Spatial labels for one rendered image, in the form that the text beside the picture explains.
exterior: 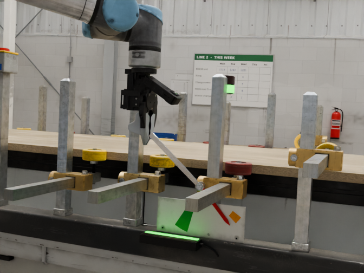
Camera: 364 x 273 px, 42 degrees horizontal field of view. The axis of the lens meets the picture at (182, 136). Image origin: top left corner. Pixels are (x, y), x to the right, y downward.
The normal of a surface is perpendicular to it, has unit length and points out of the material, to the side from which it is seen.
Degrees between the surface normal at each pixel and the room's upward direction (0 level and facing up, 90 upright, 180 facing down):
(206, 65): 90
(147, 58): 90
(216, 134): 90
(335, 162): 90
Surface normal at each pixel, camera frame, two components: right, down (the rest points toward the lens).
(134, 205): -0.36, 0.03
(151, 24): 0.43, 0.07
